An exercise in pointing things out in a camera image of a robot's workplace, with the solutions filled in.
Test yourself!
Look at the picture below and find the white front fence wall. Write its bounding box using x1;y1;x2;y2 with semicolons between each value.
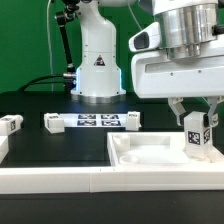
0;164;224;194

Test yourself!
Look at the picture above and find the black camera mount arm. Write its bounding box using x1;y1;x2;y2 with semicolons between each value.
55;0;80;76

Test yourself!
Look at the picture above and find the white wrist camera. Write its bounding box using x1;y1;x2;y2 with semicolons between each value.
128;22;162;52

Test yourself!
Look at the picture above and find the white fence wall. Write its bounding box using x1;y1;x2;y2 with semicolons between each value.
0;164;224;194
0;136;9;164

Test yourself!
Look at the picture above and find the fiducial marker sheet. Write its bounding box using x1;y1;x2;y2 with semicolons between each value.
60;113;126;127

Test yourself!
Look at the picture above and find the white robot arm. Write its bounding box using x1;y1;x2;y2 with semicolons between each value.
75;0;224;127

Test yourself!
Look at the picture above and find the white left fence wall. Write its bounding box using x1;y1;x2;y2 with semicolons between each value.
0;136;9;164

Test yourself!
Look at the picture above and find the white hanging cable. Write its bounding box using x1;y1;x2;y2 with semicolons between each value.
46;0;56;92

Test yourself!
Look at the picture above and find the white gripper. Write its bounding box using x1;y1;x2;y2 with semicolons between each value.
131;47;224;127

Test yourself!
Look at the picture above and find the white square table top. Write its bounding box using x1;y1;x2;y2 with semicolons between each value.
107;132;224;166

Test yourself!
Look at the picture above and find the black cable bundle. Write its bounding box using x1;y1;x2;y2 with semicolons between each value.
18;73;77;92

